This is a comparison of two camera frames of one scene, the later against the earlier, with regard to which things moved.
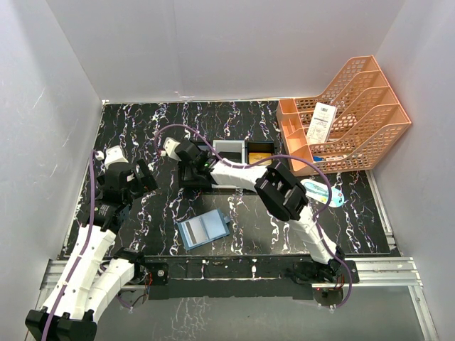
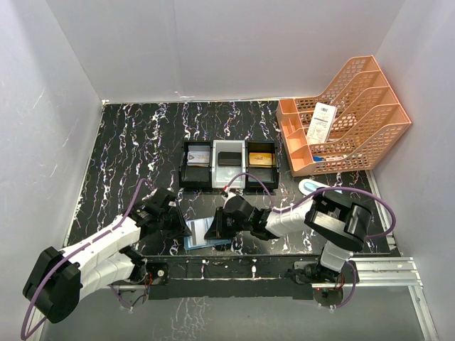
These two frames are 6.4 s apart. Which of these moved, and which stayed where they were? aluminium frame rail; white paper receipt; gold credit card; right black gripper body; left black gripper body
Moved: left black gripper body; right black gripper body
Stayed: gold credit card; aluminium frame rail; white paper receipt
